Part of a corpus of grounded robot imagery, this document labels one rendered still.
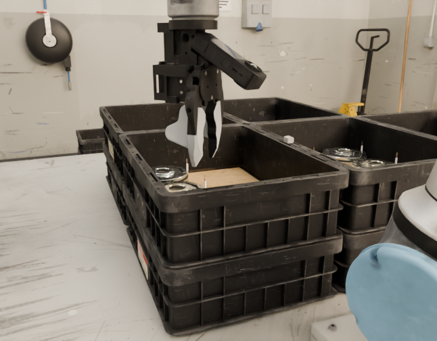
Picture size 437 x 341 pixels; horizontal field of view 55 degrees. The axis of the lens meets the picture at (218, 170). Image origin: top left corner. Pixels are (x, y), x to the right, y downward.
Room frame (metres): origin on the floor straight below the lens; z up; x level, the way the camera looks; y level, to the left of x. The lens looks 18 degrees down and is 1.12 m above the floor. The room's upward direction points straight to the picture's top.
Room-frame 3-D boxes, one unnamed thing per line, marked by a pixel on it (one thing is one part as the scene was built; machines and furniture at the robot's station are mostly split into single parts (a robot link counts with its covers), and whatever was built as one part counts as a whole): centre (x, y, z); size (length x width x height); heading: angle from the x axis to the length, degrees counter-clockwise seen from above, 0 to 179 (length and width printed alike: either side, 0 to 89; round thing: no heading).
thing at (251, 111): (1.22, -0.14, 0.87); 0.40 x 0.30 x 0.11; 21
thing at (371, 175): (0.85, -0.28, 0.92); 0.40 x 0.30 x 0.02; 21
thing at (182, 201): (0.74, 0.00, 0.92); 0.40 x 0.30 x 0.02; 21
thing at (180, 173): (0.82, 0.11, 0.86); 0.10 x 0.10 x 0.01
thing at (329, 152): (0.98, -0.30, 0.86); 0.10 x 0.10 x 0.01
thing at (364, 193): (0.85, -0.28, 0.87); 0.40 x 0.30 x 0.11; 21
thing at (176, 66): (0.65, 0.04, 1.09); 0.09 x 0.08 x 0.12; 65
